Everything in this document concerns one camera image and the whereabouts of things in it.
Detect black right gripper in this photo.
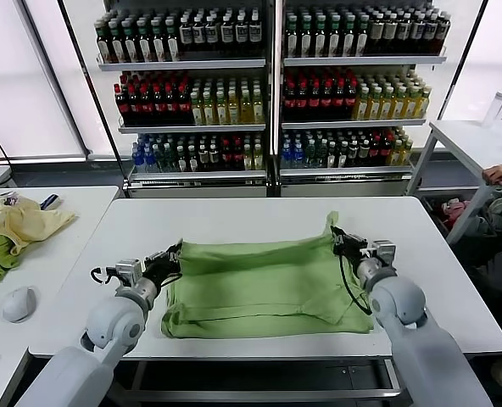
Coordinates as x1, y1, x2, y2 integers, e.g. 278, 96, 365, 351
330, 227, 369, 261

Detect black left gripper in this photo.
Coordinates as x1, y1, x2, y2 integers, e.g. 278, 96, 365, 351
142, 239, 185, 286

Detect light green t-shirt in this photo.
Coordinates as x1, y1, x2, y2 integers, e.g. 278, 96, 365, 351
160, 211, 377, 339

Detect red pink clothes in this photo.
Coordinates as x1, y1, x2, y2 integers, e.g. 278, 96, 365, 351
430, 199, 471, 230

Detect person bare hand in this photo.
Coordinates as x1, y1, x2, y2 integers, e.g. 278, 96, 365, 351
482, 164, 502, 187

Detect white drinks shelf unit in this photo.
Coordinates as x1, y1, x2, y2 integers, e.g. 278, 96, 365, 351
94, 0, 278, 200
276, 0, 452, 198

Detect white metal shelf board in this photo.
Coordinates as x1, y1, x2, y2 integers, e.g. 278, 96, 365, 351
98, 59, 267, 74
125, 169, 270, 187
282, 53, 447, 67
279, 164, 414, 183
281, 117, 427, 131
117, 122, 267, 136

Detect black storage crate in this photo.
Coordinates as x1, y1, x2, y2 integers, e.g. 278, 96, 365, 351
421, 194, 496, 238

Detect large white work table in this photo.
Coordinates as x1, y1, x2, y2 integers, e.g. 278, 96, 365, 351
27, 195, 502, 361

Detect white side table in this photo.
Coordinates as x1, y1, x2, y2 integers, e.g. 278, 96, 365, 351
0, 186, 120, 407

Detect black and blue tool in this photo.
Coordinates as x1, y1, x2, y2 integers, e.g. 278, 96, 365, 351
38, 193, 64, 212

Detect red cap cola bottle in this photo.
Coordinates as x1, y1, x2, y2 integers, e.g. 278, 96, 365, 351
309, 82, 322, 121
178, 85, 192, 125
283, 82, 298, 121
140, 86, 153, 125
127, 86, 141, 125
296, 82, 310, 121
344, 81, 358, 120
333, 81, 346, 120
153, 86, 166, 125
114, 84, 129, 125
321, 82, 334, 121
165, 86, 179, 125

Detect pale yellow garment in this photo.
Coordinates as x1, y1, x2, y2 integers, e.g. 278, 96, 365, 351
0, 197, 78, 256

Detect white table slanted legs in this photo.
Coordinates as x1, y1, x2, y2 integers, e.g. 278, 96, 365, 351
405, 120, 502, 248

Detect white computer mouse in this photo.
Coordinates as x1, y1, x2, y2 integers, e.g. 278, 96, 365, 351
1, 287, 37, 325

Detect green cap tea bottle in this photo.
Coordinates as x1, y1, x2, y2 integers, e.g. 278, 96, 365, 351
97, 22, 111, 64
313, 14, 327, 58
166, 19, 181, 63
152, 20, 166, 63
299, 14, 314, 58
285, 14, 299, 58
123, 20, 138, 64
355, 14, 370, 56
341, 14, 355, 57
327, 14, 342, 57
137, 20, 152, 64
109, 21, 125, 64

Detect translucent white cap bottle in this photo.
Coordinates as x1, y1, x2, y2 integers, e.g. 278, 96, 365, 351
482, 92, 502, 127

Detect dark bottle beige label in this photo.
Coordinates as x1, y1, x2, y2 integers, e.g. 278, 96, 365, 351
383, 14, 398, 55
370, 14, 385, 55

